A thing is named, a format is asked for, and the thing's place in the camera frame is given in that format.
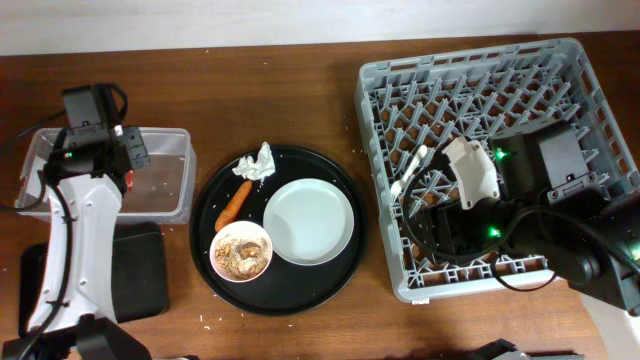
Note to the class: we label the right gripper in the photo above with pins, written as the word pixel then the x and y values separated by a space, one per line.
pixel 447 224

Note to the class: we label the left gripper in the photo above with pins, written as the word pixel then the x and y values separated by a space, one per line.
pixel 138 136

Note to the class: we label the orange carrot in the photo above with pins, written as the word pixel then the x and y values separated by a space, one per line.
pixel 230 212

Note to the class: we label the white tissue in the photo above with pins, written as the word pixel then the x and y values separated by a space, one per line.
pixel 256 168

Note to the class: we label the red snack wrapper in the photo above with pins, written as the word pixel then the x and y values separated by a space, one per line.
pixel 129 179

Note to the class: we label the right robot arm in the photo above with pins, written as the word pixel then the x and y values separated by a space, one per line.
pixel 532 192

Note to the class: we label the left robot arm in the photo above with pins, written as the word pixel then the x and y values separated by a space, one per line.
pixel 84 181

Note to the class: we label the grey dishwasher rack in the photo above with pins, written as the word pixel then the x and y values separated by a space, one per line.
pixel 404 104

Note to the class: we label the clear plastic bin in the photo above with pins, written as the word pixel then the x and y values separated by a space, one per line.
pixel 161 192

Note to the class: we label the white plastic spoon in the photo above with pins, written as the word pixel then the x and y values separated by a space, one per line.
pixel 398 185

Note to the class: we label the black rectangular tray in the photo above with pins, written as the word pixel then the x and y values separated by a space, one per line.
pixel 139 276

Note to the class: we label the bowl with food scraps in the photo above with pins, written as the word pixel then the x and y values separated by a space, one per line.
pixel 241 252

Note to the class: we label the round black tray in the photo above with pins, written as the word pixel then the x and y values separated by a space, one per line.
pixel 284 288

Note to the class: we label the light grey plate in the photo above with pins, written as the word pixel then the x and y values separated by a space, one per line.
pixel 310 221

